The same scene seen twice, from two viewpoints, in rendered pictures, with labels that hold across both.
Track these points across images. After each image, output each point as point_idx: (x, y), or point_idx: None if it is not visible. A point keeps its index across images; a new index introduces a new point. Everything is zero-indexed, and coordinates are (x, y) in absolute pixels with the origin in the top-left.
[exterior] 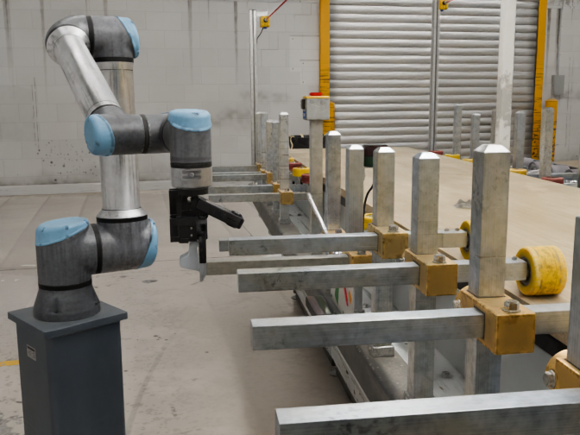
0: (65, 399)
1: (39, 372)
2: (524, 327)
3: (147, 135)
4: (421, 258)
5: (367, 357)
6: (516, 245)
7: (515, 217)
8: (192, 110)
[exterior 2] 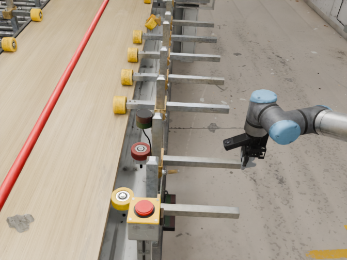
0: None
1: None
2: None
3: None
4: (167, 73)
5: (166, 149)
6: (86, 125)
7: (21, 179)
8: (263, 93)
